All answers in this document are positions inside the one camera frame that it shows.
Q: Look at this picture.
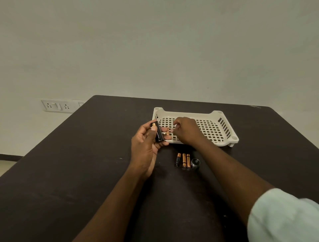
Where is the person's right forearm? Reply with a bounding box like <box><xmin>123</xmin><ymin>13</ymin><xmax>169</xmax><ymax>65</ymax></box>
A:
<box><xmin>194</xmin><ymin>139</ymin><xmax>276</xmax><ymax>226</ymax></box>

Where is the white shirt sleeve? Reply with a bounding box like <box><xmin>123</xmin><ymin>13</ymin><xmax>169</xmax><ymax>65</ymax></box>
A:
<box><xmin>247</xmin><ymin>188</ymin><xmax>319</xmax><ymax>242</ymax></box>

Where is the person's left forearm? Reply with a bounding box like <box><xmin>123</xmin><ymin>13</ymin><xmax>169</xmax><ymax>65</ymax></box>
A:
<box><xmin>72</xmin><ymin>172</ymin><xmax>150</xmax><ymax>242</ymax></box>

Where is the person's left hand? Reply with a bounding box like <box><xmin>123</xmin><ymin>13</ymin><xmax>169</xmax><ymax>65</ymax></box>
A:
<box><xmin>131</xmin><ymin>122</ymin><xmax>172</xmax><ymax>180</ymax></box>

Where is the white plastic lattice basket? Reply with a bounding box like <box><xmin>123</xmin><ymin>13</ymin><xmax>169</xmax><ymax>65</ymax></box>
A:
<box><xmin>152</xmin><ymin>107</ymin><xmax>240</xmax><ymax>147</ymax></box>

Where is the white wall socket panel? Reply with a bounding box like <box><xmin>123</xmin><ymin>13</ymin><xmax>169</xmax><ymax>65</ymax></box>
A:
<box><xmin>41</xmin><ymin>99</ymin><xmax>80</xmax><ymax>114</ymax></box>

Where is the person's right hand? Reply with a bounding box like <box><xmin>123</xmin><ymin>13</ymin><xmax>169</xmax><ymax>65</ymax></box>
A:
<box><xmin>170</xmin><ymin>117</ymin><xmax>208</xmax><ymax>146</ymax></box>

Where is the black battery holder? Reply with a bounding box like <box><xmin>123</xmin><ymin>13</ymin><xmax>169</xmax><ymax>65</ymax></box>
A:
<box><xmin>155</xmin><ymin>121</ymin><xmax>164</xmax><ymax>143</ymax></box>

